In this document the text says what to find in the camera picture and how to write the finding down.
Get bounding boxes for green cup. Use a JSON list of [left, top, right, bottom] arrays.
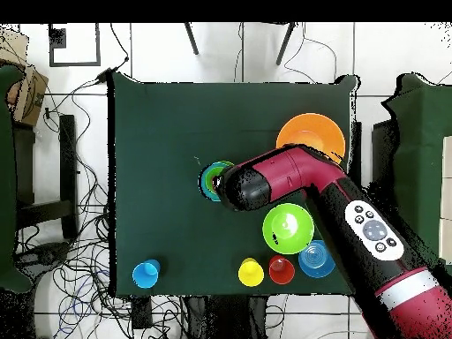
[[204, 164, 229, 196]]

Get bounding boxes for small cyan bowl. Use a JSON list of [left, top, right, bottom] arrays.
[[197, 160, 237, 203]]

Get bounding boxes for large green bowl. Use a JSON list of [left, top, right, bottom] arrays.
[[261, 202, 316, 255]]

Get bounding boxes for dark green tablecloth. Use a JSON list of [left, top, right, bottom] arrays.
[[107, 72, 361, 298]]

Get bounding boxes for yellow cup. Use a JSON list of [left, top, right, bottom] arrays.
[[237, 257, 265, 288]]

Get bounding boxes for large orange bowl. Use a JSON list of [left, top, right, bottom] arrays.
[[275, 112, 346, 165]]

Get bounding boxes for red-orange cup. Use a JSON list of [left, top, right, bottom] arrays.
[[267, 254, 297, 286]]

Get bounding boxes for blue cup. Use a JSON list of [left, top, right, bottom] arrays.
[[131, 259, 162, 290]]

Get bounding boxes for large blue bowl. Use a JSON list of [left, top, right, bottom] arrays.
[[298, 239, 336, 279]]

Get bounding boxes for black stand leg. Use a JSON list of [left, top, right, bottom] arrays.
[[183, 22, 200, 56], [275, 22, 298, 66]]

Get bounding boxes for black power strip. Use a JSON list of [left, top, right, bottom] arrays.
[[131, 296, 154, 329]]

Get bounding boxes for black power adapter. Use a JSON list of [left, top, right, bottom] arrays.
[[95, 67, 113, 85]]

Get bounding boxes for grey base with black knob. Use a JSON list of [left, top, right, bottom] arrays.
[[15, 241, 72, 269]]

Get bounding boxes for cardboard box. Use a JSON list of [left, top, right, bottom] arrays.
[[0, 27, 49, 128]]

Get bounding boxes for green-clothed side table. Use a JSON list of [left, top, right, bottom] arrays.
[[380, 72, 452, 276], [0, 64, 34, 294]]

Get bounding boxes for white boxes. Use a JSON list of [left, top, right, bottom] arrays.
[[438, 135, 452, 266]]

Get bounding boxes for tangled black floor cables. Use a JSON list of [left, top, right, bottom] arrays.
[[15, 80, 185, 339]]

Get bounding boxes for black square floor frame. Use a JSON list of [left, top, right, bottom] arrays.
[[48, 23, 102, 67]]

